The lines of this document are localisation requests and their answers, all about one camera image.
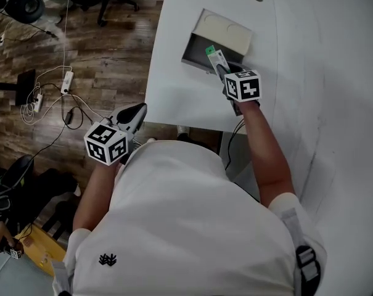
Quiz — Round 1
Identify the grey box cream lid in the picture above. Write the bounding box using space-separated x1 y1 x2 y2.
181 8 255 75

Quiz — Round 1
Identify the grey harness strap black buckle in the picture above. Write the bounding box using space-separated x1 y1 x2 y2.
281 207 322 292

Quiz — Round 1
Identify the yellow table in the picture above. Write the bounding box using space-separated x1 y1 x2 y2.
14 223 67 278

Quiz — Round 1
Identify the long white cable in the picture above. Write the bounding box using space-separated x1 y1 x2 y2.
62 0 92 73

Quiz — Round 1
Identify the long white power strip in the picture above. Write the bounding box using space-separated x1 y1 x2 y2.
60 70 75 96

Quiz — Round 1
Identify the black round fan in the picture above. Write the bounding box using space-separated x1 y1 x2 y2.
3 0 47 25

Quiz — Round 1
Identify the person's white shirt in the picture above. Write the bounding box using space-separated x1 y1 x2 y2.
62 139 328 296

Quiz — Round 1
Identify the white green box of bandages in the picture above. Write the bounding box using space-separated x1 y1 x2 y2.
205 44 231 75

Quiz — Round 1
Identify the black padded chair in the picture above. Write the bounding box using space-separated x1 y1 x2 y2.
0 154 82 242

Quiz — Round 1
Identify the person's left forearm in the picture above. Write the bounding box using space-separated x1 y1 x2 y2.
72 158 120 231

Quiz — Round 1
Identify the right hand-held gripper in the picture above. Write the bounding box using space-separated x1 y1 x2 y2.
216 62 263 117

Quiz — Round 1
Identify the black flat stand base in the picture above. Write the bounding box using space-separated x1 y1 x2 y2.
15 68 37 107

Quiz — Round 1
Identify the coiled white cable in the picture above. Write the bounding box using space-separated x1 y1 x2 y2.
20 65 65 126

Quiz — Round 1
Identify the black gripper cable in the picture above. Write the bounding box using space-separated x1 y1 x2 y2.
224 118 246 171

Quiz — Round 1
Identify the black floor cable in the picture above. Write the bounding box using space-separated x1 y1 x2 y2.
28 83 105 163

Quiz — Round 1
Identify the person's right forearm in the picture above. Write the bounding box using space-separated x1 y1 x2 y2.
239 101 295 207

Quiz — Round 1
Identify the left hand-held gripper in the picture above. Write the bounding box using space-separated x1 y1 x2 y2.
83 102 148 167

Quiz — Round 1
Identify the small white power strip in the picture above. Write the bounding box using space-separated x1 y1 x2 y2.
33 92 45 113

